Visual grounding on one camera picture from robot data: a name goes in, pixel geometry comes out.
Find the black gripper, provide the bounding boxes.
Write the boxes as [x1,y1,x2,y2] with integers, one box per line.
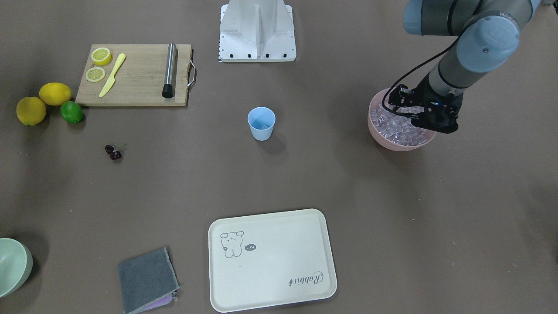
[388,81,463,134]

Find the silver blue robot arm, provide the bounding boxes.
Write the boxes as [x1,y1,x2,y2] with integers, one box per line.
[382,0,541,134]

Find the pink bowl of ice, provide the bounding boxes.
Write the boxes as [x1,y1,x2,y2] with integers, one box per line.
[367,88,438,151]

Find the light blue plastic cup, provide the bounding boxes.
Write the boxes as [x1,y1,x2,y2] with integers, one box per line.
[247,106,276,141]

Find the dark red cherries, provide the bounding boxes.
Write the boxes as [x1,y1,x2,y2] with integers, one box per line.
[104,143,127,161]

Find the cream rabbit serving tray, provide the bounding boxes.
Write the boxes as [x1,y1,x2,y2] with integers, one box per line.
[208,208,337,313]

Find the steel black-tipped muddler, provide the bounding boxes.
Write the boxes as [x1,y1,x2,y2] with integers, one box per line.
[161,43,178,98]

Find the wooden cutting board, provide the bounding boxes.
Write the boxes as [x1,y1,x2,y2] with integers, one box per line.
[75,44,196,107]

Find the yellow plastic knife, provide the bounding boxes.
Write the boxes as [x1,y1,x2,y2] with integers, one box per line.
[98,53,127,98]

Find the grey folded cloth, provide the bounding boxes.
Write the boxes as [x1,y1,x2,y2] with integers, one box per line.
[117,246,180,314]

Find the lemon half slice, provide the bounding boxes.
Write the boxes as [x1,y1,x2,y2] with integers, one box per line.
[90,47,113,66]

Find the green lime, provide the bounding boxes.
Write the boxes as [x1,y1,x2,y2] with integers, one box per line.
[60,101,84,123]

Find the yellow lemon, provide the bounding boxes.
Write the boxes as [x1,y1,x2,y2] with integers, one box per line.
[16,97,47,126]
[39,83,72,106]

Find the mint green bowl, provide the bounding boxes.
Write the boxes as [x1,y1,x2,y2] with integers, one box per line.
[0,237,33,297]

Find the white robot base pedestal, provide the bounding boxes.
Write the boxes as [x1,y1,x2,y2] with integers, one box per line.
[218,0,297,62]

